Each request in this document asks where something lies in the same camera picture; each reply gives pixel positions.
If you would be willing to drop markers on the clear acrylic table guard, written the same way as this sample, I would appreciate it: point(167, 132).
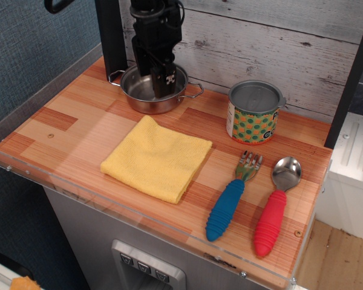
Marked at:
point(60, 136)

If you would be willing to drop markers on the small stainless steel pot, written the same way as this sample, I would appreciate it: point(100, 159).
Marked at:
point(141, 95)

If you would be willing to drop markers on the grey toy fridge cabinet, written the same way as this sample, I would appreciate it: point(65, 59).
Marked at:
point(91, 231)

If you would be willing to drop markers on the red handled spoon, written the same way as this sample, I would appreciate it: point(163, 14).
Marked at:
point(286, 175)

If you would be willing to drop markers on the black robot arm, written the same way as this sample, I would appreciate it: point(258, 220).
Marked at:
point(158, 29)

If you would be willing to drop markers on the black left upright post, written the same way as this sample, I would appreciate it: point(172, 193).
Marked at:
point(111, 35)

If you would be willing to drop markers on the yellow folded towel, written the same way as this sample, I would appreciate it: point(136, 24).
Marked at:
point(156, 161)

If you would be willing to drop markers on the black upright post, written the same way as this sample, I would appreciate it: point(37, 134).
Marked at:
point(111, 35)
point(346, 98)

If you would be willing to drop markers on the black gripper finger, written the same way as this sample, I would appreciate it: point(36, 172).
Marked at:
point(163, 79)
point(144, 59)

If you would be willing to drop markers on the black right upright post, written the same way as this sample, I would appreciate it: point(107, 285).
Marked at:
point(346, 98)

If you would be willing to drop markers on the blue handled fork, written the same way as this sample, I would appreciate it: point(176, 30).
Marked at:
point(225, 206)

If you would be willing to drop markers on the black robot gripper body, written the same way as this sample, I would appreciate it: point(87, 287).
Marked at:
point(159, 29)

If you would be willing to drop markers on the silver dispenser button panel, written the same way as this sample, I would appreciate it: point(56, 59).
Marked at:
point(140, 270)

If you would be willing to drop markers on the toy food can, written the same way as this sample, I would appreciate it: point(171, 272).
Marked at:
point(252, 111)

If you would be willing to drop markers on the orange plush object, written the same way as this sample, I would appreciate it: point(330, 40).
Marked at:
point(24, 283)

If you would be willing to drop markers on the white toy sink unit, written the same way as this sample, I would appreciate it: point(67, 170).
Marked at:
point(340, 202)

